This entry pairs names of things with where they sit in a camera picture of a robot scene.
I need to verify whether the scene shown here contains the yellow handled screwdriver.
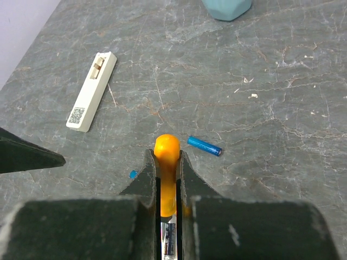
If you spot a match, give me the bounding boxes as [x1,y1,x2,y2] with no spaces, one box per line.
[154,134,191,225]

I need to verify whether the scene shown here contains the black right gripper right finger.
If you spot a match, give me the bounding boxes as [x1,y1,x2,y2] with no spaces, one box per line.
[177,152,339,259]

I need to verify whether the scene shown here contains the white remote with QR label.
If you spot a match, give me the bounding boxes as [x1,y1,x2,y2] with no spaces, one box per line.
[66,51,117,133]

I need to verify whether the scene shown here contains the battery in upper remote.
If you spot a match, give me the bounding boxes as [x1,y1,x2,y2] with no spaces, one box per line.
[160,214,177,260]

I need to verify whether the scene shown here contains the light blue cup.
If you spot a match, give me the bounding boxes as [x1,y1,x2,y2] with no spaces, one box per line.
[202,0,252,22]

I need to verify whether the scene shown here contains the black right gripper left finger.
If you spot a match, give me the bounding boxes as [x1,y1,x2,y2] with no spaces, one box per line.
[1,149,161,259]

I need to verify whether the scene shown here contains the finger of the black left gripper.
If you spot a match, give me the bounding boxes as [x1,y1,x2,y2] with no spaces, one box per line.
[1,128,66,173]

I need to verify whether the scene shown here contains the blue battery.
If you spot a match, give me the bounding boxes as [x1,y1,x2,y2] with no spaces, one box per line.
[187,136,222,157]
[129,170,138,179]

